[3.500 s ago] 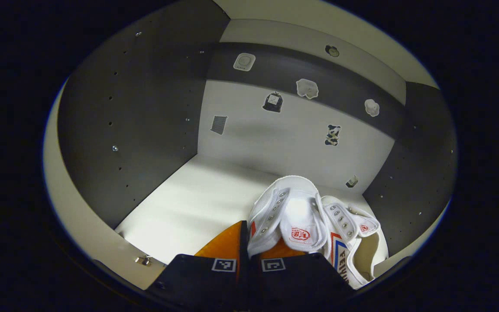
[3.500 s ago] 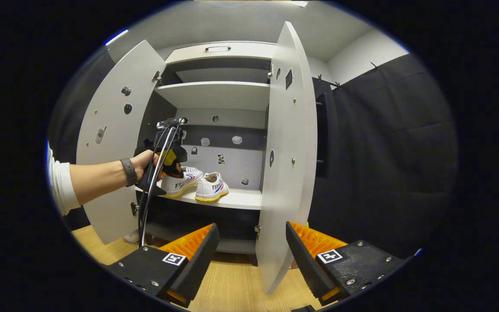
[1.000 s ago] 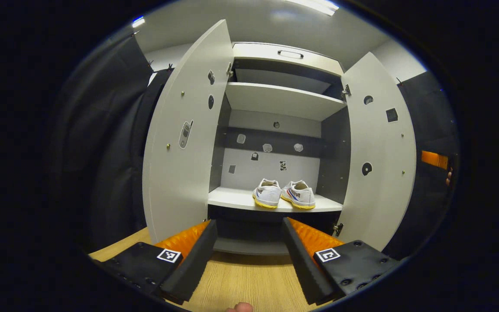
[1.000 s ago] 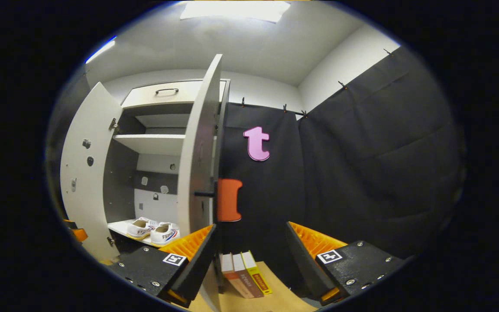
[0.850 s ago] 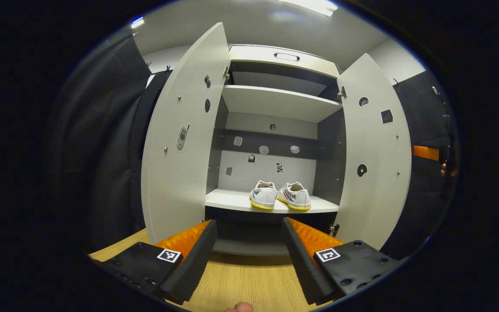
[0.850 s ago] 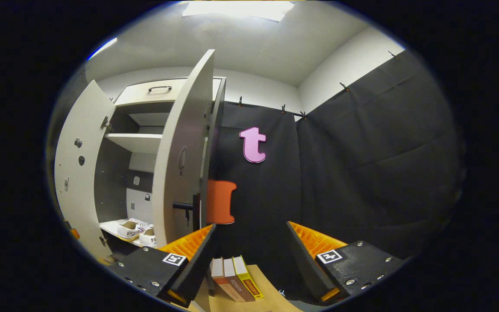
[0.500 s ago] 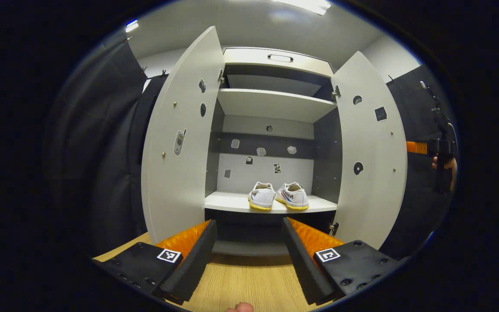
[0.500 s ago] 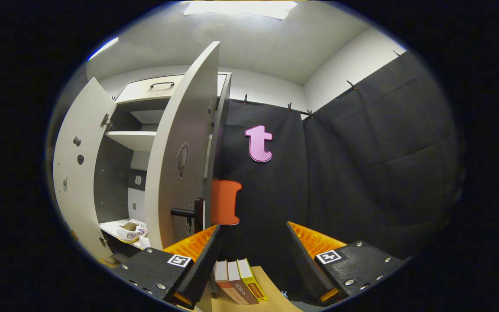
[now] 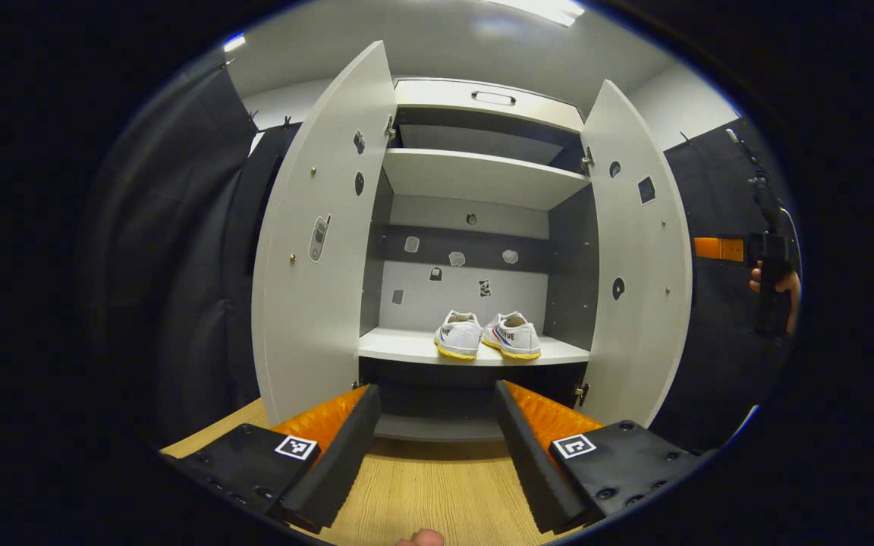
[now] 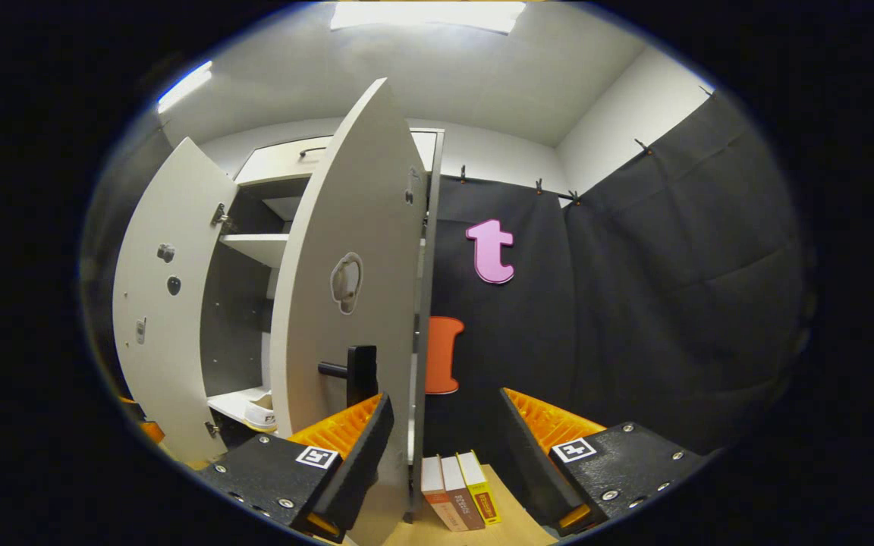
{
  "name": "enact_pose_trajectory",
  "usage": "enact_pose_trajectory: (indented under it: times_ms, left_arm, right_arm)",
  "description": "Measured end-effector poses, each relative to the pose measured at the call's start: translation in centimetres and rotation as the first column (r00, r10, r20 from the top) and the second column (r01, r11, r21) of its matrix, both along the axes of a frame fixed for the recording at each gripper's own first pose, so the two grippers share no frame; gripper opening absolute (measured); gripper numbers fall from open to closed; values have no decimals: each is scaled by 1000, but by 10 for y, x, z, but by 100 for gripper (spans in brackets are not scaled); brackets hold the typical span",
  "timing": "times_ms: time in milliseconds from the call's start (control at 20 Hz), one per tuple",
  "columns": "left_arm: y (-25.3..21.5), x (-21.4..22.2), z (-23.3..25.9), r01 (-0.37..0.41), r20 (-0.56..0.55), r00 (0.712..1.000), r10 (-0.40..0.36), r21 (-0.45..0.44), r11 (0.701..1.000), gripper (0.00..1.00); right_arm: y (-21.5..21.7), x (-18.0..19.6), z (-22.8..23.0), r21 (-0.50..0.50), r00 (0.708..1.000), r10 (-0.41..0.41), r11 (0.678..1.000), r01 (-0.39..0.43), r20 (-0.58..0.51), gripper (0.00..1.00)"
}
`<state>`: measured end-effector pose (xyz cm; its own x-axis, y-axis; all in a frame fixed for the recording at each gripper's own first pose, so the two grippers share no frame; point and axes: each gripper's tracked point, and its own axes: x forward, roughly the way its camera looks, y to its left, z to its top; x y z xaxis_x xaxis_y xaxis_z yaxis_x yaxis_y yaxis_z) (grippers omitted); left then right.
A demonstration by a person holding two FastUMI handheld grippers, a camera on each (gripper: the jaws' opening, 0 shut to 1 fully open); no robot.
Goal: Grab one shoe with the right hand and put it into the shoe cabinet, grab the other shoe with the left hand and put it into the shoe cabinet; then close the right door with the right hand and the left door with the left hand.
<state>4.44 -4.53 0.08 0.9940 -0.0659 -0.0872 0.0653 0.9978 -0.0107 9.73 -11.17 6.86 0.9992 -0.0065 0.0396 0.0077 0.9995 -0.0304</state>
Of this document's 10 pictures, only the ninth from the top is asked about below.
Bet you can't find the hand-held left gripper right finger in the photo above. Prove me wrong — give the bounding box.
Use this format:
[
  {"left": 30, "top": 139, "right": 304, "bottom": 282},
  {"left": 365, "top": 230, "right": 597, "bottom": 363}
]
[{"left": 492, "top": 380, "right": 711, "bottom": 535}]

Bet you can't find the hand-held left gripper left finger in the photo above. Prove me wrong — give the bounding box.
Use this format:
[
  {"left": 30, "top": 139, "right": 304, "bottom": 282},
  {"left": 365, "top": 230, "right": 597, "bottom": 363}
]
[{"left": 160, "top": 383, "right": 382, "bottom": 534}]

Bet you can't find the white canvas shoe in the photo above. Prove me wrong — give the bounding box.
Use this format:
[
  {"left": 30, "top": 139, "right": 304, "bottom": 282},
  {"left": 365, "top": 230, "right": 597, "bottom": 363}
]
[
  {"left": 482, "top": 311, "right": 542, "bottom": 361},
  {"left": 434, "top": 310, "right": 484, "bottom": 361}
]

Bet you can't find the white shoe cabinet door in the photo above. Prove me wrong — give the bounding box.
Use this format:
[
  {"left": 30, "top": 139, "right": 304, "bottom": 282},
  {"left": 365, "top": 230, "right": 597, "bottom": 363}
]
[
  {"left": 575, "top": 80, "right": 693, "bottom": 428},
  {"left": 252, "top": 40, "right": 398, "bottom": 425}
]

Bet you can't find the white shoe cabinet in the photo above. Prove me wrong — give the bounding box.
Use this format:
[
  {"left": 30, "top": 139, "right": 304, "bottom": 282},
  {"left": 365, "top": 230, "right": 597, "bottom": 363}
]
[{"left": 357, "top": 77, "right": 601, "bottom": 442}]

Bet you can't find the white cabinet shelf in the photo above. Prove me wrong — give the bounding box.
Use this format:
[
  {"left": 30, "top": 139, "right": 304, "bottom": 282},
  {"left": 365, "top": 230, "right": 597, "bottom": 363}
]
[
  {"left": 358, "top": 328, "right": 592, "bottom": 367},
  {"left": 382, "top": 148, "right": 591, "bottom": 211}
]

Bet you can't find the white cabinet drawer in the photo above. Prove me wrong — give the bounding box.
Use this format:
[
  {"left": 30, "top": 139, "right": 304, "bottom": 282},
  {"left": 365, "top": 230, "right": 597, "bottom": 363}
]
[{"left": 394, "top": 78, "right": 586, "bottom": 133}]

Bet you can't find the black backdrop cloth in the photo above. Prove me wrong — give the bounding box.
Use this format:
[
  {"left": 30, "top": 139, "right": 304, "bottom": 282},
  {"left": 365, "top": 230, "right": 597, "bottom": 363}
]
[{"left": 77, "top": 57, "right": 802, "bottom": 456}]

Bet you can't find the large ceiling light panel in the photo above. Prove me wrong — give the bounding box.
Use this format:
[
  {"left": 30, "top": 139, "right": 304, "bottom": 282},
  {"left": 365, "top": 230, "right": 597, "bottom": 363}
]
[{"left": 483, "top": 0, "right": 586, "bottom": 27}]

